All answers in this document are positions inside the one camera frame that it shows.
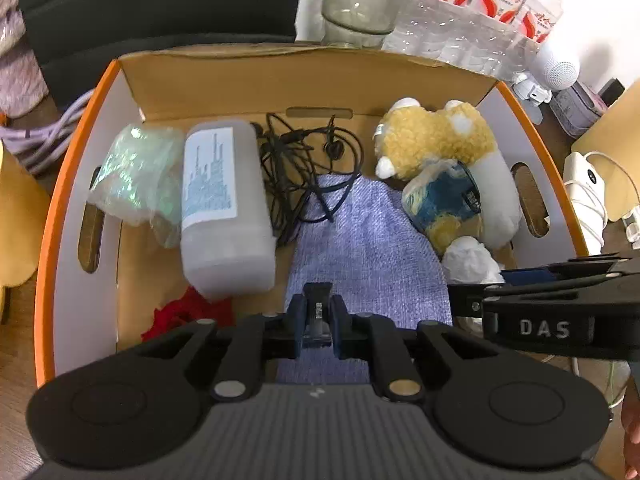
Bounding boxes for blue patterned packet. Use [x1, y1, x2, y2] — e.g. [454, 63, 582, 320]
[401, 160, 483, 238]

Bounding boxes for yellow white plush toy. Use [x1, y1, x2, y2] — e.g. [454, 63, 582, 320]
[374, 97, 523, 256]

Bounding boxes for clear water bottle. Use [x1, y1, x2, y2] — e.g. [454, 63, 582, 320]
[500, 0, 566, 86]
[385, 0, 488, 63]
[450, 0, 531, 81]

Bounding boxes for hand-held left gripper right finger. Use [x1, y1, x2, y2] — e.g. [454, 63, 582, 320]
[331, 295, 501, 402]

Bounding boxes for yellow thermos jug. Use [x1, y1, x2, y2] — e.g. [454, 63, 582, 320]
[570, 77, 640, 171]

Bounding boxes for black cable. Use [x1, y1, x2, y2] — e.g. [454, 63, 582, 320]
[252, 112, 363, 247]

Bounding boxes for red cardboard box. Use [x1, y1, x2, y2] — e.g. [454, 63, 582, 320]
[34, 45, 591, 391]

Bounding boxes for purple textured vase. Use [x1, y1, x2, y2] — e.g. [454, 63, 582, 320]
[0, 0, 51, 116]

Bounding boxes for small grey box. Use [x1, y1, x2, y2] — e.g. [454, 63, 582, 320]
[550, 80, 611, 136]

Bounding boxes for red fabric piece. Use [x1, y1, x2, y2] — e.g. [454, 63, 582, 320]
[141, 285, 235, 343]

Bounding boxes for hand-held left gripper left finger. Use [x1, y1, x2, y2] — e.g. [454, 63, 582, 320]
[136, 295, 305, 402]

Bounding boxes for white power strip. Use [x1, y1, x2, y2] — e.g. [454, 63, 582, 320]
[620, 205, 640, 251]

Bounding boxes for white charger with cable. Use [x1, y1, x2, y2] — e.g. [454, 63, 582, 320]
[564, 151, 626, 256]

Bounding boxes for purple woven drawstring pouch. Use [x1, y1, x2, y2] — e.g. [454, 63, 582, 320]
[276, 172, 453, 386]

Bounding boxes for plastic jar of white beads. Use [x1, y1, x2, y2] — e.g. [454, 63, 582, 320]
[179, 119, 277, 301]

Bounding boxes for pale purple cable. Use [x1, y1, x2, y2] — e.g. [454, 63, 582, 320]
[0, 87, 96, 176]

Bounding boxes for white round robot speaker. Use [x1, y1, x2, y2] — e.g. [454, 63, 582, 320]
[512, 40, 581, 106]

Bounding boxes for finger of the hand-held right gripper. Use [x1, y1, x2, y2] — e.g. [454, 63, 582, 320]
[447, 272, 621, 318]
[500, 254, 640, 285]

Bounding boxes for yellow mug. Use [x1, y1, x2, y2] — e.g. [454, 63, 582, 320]
[0, 120, 51, 326]

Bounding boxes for iridescent organza bag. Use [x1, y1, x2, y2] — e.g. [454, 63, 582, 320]
[89, 124, 186, 250]

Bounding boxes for glass cup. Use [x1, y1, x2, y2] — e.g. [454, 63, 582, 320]
[321, 0, 415, 50]

